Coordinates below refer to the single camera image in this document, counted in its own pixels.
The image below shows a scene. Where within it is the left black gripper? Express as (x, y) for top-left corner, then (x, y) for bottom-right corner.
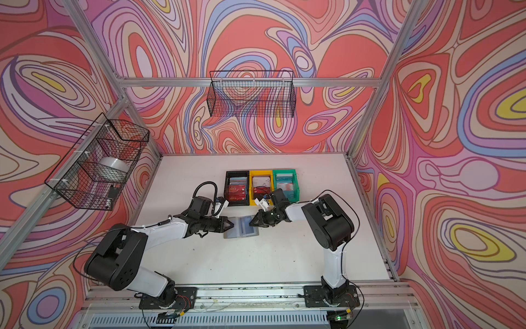
(199, 216), (236, 234)

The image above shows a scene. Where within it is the grey leather card holder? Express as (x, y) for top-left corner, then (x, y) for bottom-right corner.
(223, 216), (259, 239)

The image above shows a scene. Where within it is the blue card from holder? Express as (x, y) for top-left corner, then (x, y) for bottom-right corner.
(240, 216), (259, 237)

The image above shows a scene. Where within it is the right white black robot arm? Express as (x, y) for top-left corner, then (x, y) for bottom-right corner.
(249, 189), (360, 310)

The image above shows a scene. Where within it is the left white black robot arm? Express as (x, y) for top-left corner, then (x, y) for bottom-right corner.
(84, 196), (234, 309)

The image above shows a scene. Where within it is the yellow plastic bin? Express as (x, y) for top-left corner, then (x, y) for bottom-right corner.
(249, 170), (274, 206)

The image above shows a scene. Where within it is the black plastic bin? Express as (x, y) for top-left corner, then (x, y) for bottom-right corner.
(224, 171), (250, 206)

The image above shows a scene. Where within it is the green plastic bin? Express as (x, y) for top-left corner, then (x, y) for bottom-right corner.
(273, 169), (300, 202)

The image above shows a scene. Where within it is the small black box in basket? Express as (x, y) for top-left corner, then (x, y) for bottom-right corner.
(107, 185), (119, 202)

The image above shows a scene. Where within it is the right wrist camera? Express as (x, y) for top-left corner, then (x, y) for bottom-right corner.
(254, 198), (270, 211)

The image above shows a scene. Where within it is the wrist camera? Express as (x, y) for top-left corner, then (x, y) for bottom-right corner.
(190, 196), (213, 216)
(254, 198), (270, 211)

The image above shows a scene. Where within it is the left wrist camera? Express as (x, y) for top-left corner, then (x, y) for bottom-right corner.
(190, 196), (213, 216)

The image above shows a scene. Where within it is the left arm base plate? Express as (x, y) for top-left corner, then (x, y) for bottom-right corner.
(139, 287), (198, 311)

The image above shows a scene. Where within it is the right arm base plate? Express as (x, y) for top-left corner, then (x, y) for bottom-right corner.
(301, 284), (361, 309)

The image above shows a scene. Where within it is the back black wire basket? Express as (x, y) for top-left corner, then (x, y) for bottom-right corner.
(206, 69), (297, 118)

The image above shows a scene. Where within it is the black wire basket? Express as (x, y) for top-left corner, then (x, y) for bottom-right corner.
(206, 69), (297, 118)
(45, 114), (150, 211)

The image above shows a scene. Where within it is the left black wire basket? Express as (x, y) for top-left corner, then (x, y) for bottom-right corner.
(45, 114), (150, 211)

